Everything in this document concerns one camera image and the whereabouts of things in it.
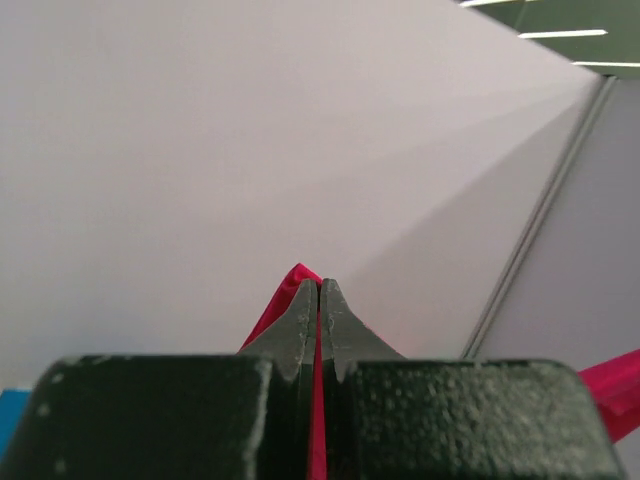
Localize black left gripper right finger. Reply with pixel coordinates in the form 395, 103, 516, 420
319, 279, 626, 479

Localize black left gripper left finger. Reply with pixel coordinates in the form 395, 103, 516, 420
1, 280, 318, 479

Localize magenta t shirt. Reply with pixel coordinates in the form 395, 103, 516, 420
245, 265, 639, 479

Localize folded blue t shirt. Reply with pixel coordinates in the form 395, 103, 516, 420
0, 388, 31, 455

